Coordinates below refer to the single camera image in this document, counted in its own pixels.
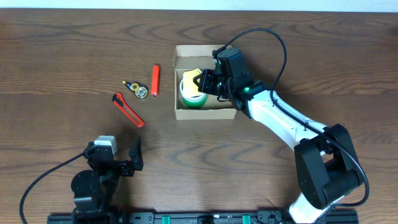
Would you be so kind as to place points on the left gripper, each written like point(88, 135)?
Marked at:
point(135, 157)

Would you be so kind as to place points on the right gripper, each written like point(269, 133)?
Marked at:
point(204, 85)

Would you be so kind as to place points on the yellow sticky note pad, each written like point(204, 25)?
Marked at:
point(190, 89)

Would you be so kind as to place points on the red marker pen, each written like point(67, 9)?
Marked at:
point(155, 80)

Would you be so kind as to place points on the correction tape dispenser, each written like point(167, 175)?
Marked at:
point(139, 90)

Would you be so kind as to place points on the green tape roll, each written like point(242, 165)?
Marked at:
point(195, 101)

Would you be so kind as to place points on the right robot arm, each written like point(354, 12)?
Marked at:
point(326, 162)

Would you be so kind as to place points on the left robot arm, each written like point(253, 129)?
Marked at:
point(94, 189)

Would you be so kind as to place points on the open cardboard box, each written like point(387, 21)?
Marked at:
point(190, 57)

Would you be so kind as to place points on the red utility knife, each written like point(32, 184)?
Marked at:
point(120, 103)

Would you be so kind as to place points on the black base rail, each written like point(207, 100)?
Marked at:
point(259, 217)

